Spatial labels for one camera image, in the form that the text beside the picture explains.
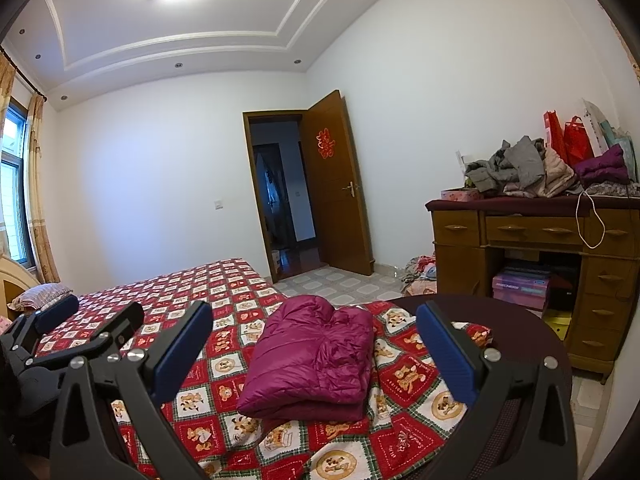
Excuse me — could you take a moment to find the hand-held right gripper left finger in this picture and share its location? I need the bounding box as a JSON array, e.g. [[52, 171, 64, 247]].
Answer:
[[49, 300, 214, 480]]

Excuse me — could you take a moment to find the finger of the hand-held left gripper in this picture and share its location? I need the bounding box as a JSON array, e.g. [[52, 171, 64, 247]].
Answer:
[[0, 293, 81, 362], [29, 300, 147, 369]]

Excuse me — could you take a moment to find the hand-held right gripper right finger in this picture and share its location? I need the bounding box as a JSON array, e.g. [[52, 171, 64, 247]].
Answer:
[[415, 300, 579, 480]]

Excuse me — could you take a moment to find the magenta puffer jacket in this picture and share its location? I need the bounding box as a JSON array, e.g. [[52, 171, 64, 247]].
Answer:
[[236, 295, 376, 422]]

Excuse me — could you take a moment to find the mixed clothes pile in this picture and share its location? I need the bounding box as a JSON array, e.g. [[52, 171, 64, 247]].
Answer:
[[400, 255, 438, 297]]

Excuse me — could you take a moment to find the grey clothes pile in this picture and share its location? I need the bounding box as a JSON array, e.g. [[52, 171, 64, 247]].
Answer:
[[462, 136, 548, 195]]

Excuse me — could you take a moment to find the striped pillow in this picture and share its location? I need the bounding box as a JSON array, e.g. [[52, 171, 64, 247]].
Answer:
[[7, 283, 73, 311]]

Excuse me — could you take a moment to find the wooden headboard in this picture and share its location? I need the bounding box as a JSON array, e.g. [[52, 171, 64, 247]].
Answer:
[[0, 255, 41, 321]]

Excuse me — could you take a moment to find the red checkered printed blanket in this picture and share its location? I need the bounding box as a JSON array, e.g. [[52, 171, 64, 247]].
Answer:
[[30, 258, 493, 480]]

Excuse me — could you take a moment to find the dark round chair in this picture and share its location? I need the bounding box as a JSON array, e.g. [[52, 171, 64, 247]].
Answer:
[[387, 294, 573, 480]]

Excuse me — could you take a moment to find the purple cardboard box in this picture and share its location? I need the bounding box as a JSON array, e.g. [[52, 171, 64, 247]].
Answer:
[[491, 267, 551, 311]]

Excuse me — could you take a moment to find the brown wooden desk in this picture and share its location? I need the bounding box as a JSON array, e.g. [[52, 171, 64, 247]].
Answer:
[[425, 194, 640, 386]]

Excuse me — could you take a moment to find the yellow box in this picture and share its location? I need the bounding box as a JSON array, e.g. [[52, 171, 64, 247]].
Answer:
[[542, 308, 573, 341]]

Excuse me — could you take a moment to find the narrow beige floral curtain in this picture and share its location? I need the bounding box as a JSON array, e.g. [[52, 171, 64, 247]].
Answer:
[[25, 92, 61, 283]]

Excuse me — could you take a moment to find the window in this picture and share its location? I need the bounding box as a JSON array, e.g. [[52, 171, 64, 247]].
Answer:
[[0, 100, 38, 268]]

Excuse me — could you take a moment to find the black box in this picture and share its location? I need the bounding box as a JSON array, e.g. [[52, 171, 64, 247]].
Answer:
[[547, 265, 581, 311]]

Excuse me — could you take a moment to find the pink floral box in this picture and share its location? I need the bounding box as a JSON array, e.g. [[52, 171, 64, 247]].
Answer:
[[440, 187, 483, 202]]

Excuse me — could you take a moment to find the brown wooden door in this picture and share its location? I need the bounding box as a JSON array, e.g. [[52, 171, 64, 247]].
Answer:
[[305, 90, 375, 277]]

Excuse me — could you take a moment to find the beige pink garment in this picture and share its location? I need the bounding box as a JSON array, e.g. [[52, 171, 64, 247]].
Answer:
[[502, 147, 583, 198]]

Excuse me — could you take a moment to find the grey patterned cloth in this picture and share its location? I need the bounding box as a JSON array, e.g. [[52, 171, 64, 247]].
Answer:
[[582, 181, 640, 198]]

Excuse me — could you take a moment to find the dark curtain rod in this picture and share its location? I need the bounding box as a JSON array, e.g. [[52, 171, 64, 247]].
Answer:
[[0, 47, 48, 103]]

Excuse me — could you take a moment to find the purple folded garment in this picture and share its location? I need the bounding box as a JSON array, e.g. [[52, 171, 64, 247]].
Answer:
[[572, 144, 632, 186]]

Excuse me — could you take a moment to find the red gift bag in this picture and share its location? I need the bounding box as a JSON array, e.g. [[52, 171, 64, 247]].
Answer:
[[544, 110, 571, 166], [564, 116, 596, 161]]

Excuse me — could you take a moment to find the red paper door decoration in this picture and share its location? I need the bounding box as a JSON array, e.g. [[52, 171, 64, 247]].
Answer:
[[315, 127, 335, 158]]

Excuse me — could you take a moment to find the white paper bag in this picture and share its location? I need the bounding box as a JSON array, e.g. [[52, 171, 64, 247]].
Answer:
[[581, 99, 626, 153]]

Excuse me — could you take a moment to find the teal paper bag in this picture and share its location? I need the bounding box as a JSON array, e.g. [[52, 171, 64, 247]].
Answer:
[[600, 120, 638, 181]]

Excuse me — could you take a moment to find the dark wooden door frame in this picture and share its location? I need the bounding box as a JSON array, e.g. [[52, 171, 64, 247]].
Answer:
[[242, 109, 321, 283]]

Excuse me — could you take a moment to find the white cable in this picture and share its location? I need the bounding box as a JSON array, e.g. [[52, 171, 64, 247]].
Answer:
[[575, 187, 606, 250]]

